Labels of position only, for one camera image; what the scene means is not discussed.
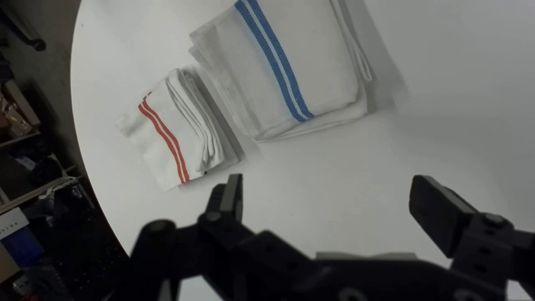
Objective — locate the thick white red-striped towel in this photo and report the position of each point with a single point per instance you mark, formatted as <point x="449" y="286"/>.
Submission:
<point x="178" y="127"/>

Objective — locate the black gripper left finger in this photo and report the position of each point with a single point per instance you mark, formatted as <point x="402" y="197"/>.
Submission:
<point x="233" y="194"/>

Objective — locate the white towel with blue stripes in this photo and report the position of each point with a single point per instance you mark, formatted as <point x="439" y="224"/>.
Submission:
<point x="295" y="60"/>

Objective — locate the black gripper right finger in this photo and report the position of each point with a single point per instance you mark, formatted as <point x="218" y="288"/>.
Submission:
<point x="445" y="218"/>

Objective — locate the wooden shelf unit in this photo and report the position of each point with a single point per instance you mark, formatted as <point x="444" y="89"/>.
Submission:
<point x="34" y="192"/>

